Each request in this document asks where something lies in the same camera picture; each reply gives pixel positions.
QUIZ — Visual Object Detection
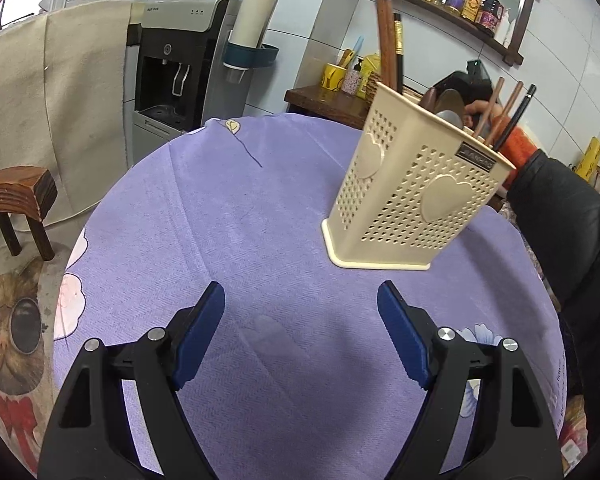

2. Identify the beige cloth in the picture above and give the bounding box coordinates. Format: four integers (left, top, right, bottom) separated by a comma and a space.
0, 2, 141, 228

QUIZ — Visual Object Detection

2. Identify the white paper cup dispenser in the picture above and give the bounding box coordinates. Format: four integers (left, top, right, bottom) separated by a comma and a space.
222, 0, 281, 83

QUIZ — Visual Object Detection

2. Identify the dark brown chopstick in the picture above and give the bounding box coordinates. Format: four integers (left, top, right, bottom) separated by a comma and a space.
474, 76, 506, 138

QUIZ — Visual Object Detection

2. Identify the yellow cup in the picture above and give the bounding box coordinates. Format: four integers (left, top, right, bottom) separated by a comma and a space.
321, 62, 348, 91

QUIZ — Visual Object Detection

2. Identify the grey water dispenser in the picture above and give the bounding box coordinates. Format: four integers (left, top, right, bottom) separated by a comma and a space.
125, 0, 243, 143

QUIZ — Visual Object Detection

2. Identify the dark wooden counter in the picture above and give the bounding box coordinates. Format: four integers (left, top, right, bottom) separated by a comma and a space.
284, 85, 376, 131

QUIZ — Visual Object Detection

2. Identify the yellow soap pump bottle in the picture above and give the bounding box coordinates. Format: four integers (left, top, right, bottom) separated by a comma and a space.
357, 52, 381, 101

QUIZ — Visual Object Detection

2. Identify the purple floral tablecloth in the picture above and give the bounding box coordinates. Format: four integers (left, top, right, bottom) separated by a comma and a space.
52, 115, 568, 480

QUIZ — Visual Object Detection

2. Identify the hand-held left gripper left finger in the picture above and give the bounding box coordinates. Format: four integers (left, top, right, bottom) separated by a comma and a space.
37, 280, 227, 480

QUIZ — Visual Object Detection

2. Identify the dark soy sauce bottle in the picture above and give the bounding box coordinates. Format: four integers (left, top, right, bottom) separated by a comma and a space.
479, 0, 506, 36

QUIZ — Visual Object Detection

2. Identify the black chopstick with gold band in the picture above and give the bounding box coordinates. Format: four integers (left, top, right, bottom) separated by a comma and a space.
393, 12, 406, 93

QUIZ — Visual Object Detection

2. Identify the cream perforated utensil holder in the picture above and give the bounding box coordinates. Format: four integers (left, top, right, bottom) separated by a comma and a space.
321, 80, 517, 272

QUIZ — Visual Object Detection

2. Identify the person's right forearm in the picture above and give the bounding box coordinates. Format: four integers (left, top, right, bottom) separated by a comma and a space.
497, 125, 600, 411

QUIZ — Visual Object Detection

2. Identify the wooden framed mirror shelf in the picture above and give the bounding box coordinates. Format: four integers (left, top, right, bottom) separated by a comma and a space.
362, 0, 538, 66

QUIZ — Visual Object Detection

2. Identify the dark wooden stool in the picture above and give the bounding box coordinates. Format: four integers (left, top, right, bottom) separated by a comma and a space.
0, 166, 58, 268

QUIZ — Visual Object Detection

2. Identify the cat print mat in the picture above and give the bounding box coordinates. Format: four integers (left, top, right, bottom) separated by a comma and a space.
0, 240, 81, 461

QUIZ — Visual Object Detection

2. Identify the person's right hand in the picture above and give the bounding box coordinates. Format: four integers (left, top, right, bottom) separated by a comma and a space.
464, 100, 498, 133

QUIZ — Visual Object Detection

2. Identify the plain black chopstick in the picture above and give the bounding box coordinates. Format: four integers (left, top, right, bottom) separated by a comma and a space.
492, 84, 537, 153

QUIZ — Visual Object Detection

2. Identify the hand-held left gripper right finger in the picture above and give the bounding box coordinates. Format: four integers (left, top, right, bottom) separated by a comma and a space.
376, 280, 565, 480

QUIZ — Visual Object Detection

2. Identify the yellow roll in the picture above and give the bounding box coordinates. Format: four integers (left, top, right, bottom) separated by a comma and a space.
575, 136, 600, 183

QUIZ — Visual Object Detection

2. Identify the small grey spoon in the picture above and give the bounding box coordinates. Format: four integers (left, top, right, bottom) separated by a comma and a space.
437, 87, 466, 113

